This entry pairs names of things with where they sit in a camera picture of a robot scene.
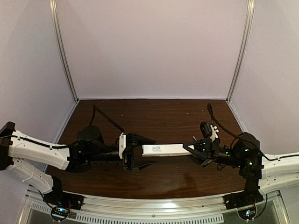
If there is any white remote control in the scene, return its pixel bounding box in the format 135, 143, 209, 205
142, 144, 191, 157

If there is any aluminium front rail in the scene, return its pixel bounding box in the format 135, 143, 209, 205
23, 182, 285, 221

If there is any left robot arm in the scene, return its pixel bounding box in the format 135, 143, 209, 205
0, 121, 156, 207

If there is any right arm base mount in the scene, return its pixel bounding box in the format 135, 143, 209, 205
223, 190, 263, 210

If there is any aluminium corner post right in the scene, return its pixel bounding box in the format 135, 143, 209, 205
226, 0, 255, 104

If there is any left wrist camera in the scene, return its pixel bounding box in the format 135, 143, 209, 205
119, 133, 126, 160

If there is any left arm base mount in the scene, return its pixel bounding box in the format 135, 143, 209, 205
43, 191, 84, 210

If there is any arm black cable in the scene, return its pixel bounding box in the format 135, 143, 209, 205
90, 104, 126, 135
207, 104, 243, 147

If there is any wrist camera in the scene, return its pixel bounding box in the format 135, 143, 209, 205
119, 133, 126, 160
200, 121, 219, 142

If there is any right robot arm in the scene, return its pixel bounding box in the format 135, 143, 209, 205
182, 133, 299, 203

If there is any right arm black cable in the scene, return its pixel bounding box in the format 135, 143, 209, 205
207, 104, 243, 147

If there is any perforated cable tray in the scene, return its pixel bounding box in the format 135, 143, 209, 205
27, 203, 224, 224

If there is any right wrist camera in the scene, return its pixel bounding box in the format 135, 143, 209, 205
200, 121, 219, 142

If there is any aluminium corner post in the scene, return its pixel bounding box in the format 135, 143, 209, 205
226, 0, 255, 104
49, 0, 79, 103

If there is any aluminium corner post left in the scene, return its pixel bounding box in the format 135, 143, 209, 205
49, 0, 79, 103

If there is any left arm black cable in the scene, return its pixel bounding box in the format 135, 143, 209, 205
90, 104, 126, 135

